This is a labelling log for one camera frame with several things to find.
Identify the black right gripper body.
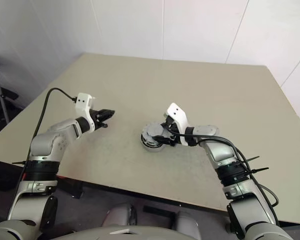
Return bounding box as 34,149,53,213
168,128,183,148

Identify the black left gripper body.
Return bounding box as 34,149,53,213
89,107,104,130

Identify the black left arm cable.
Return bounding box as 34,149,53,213
19,87,78,183

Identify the clear plastic lid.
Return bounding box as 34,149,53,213
141,121,166,138

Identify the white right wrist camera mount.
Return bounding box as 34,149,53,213
164,102,190,147

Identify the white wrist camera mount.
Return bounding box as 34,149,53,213
74,92,98,133
164,102,190,147

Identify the silver robot torso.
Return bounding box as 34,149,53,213
27,219,246,240

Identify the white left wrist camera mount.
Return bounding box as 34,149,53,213
74,92,98,133

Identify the black table frame bracket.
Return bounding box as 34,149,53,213
70,181,84,200

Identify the black and grey tripod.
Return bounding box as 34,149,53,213
0,52,20,126

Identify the grey rounded shell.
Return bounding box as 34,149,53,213
171,210,202,230

